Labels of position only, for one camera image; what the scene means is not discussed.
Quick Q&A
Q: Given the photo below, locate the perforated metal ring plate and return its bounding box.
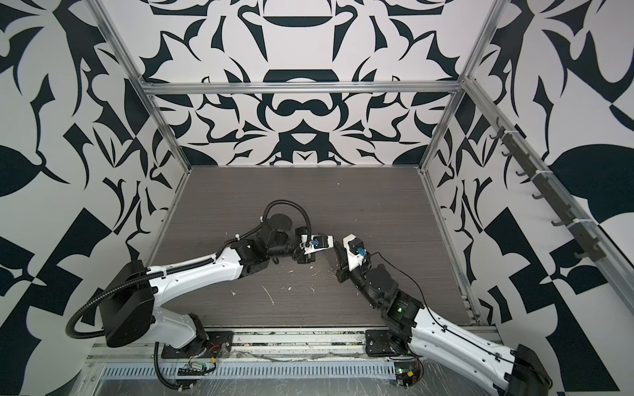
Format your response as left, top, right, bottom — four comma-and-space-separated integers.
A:
320, 249, 338, 276

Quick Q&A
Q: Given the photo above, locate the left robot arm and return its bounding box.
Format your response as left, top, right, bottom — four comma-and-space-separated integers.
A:
65, 214, 334, 349

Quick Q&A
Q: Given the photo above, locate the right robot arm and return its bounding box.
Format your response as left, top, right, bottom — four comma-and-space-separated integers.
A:
334, 236, 553, 395

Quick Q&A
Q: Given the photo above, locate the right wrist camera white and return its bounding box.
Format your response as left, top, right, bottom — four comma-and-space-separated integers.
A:
343, 234, 367, 272

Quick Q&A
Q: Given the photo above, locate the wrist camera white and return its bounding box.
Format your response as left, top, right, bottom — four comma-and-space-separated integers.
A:
343, 234, 367, 272
300, 234, 334, 255

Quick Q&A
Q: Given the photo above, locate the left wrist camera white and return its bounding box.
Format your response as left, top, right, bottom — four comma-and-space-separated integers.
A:
300, 234, 334, 255

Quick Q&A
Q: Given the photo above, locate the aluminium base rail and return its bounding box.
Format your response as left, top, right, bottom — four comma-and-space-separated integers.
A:
86, 325, 509, 365

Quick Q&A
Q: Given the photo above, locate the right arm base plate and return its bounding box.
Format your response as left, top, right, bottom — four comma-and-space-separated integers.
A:
365, 330, 411, 357

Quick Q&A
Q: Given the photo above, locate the right circuit board with wires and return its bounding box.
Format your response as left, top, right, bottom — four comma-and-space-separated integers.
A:
394, 359, 424, 388

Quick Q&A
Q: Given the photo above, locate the circuit board with wires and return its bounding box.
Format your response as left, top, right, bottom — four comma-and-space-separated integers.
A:
394, 359, 424, 388
178, 359, 217, 376

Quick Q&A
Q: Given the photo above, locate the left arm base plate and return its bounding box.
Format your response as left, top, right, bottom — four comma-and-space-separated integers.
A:
161, 331, 234, 359

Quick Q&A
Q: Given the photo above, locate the left circuit board with wires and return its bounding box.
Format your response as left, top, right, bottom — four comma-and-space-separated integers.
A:
178, 359, 217, 376

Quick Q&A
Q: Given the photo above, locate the black corrugated cable hose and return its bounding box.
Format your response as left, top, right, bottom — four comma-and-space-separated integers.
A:
65, 199, 313, 340

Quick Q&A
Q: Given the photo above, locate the white slotted cable duct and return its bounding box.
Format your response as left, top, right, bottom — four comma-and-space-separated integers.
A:
101, 361, 397, 380

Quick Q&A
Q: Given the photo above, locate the horizontal aluminium frame bar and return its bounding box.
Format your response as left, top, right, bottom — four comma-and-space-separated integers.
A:
141, 81, 460, 95

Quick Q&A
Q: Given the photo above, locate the wall hook rail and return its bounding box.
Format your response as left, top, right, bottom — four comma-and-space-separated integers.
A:
492, 126, 606, 262

